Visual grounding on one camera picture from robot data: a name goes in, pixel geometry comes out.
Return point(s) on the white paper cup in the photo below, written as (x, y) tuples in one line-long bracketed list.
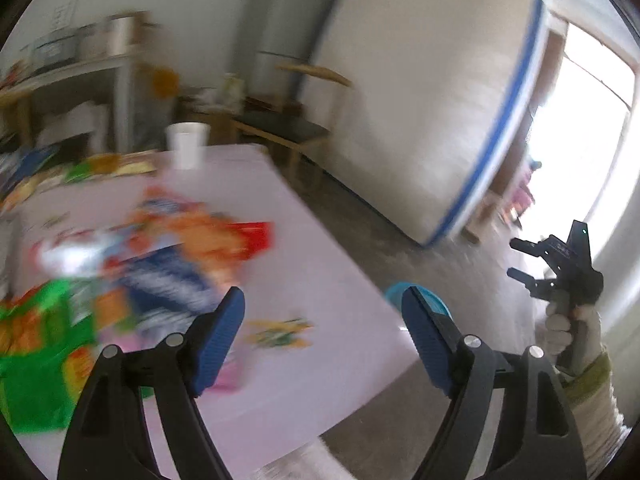
[(187, 145)]

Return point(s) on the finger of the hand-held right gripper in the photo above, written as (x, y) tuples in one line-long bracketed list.
[(522, 279), (527, 247)]

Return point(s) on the small green packet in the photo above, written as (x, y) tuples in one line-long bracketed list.
[(80, 171)]

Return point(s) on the blue snack packet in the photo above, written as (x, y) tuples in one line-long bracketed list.
[(30, 165)]

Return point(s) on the small red packet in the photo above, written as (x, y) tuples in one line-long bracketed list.
[(257, 237)]

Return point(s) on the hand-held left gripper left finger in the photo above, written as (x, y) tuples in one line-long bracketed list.
[(217, 340)]

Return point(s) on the bright window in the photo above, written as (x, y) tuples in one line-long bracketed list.
[(585, 135)]

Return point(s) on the green snack bag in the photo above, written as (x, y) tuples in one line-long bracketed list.
[(45, 370)]

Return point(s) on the shelf with boxes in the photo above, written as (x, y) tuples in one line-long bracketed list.
[(75, 72)]

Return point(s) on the white mattress with blue edge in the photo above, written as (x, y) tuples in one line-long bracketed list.
[(425, 100)]

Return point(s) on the silver rice cooker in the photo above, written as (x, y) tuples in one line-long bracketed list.
[(55, 50)]

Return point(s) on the wall switch panel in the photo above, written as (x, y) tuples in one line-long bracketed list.
[(65, 16)]

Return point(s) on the yellow bag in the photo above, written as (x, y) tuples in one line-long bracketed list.
[(164, 84)]

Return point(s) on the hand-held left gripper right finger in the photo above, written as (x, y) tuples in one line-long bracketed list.
[(425, 340)]

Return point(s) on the yellow snack packet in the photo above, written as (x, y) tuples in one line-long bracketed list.
[(30, 192), (125, 164)]

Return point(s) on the brown cardboard box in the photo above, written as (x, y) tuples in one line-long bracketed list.
[(210, 125)]

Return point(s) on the grey refrigerator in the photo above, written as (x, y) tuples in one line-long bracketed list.
[(290, 20)]

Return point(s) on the white fleece garment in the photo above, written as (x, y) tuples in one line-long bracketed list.
[(305, 462)]

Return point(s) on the person's right hand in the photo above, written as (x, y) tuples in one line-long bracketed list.
[(557, 330)]

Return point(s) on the white paper roll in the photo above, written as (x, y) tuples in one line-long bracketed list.
[(122, 35)]

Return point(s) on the wooden chair with black seat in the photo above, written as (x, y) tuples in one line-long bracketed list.
[(285, 125)]

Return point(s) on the small yellow green wrapper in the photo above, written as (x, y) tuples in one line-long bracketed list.
[(277, 335)]

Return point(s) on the white sack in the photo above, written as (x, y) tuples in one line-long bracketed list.
[(70, 125)]

